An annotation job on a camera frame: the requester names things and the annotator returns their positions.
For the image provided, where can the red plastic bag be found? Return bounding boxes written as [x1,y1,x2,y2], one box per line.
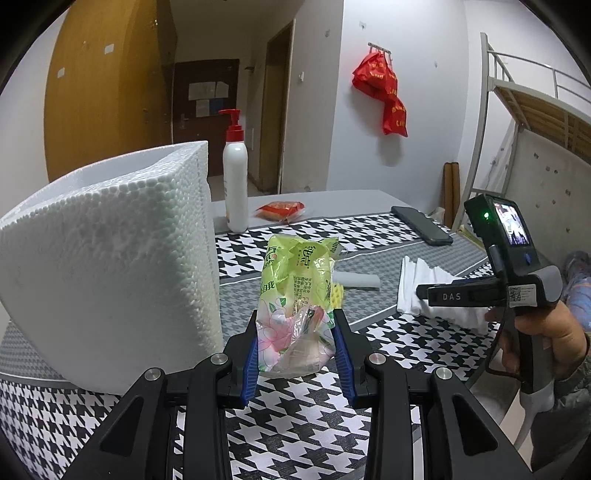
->
[382,97,409,138]
[352,51,399,100]

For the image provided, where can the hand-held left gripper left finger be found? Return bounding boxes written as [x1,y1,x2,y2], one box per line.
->
[65,309,259,480]

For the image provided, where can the person's right forearm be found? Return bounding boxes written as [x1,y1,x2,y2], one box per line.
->
[526,335,591,474]

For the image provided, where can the wooden wardrobe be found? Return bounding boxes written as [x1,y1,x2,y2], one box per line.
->
[44,0,178,183]

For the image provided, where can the person's right hand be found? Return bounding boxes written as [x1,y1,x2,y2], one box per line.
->
[485,302,589,384]

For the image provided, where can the green tissue packet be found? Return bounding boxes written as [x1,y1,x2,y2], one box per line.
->
[255,233,341,378]

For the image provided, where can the paper notices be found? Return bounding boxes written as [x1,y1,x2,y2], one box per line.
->
[188,80,229,116]

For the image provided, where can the houndstooth blanket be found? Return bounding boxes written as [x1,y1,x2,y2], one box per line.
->
[0,210,504,480]

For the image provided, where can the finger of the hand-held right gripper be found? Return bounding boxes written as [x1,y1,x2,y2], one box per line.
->
[416,274,506,309]

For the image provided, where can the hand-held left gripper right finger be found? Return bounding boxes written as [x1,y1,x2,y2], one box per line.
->
[332,309,532,480]

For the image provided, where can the red snack packet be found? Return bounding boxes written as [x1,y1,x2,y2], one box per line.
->
[255,200,306,223]

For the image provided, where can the white red pump bottle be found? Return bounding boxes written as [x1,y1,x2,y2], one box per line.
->
[218,109,249,234]

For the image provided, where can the dark brown entrance door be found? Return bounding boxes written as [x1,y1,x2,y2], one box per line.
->
[173,58,241,178]

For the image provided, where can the blue face mask packet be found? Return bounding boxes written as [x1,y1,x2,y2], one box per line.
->
[332,271,382,291]

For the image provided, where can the brown wooden planks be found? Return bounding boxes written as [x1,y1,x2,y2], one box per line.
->
[443,162,461,227]

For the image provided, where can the metal bunk bed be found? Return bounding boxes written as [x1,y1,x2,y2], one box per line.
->
[471,32,591,241]

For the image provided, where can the white foam box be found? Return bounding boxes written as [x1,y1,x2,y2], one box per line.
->
[0,141,221,397]

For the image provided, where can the wooden side door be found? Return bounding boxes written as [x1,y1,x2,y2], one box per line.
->
[260,21,296,195]

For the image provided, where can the black smartphone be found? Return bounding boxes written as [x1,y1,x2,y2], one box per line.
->
[391,206,454,246]

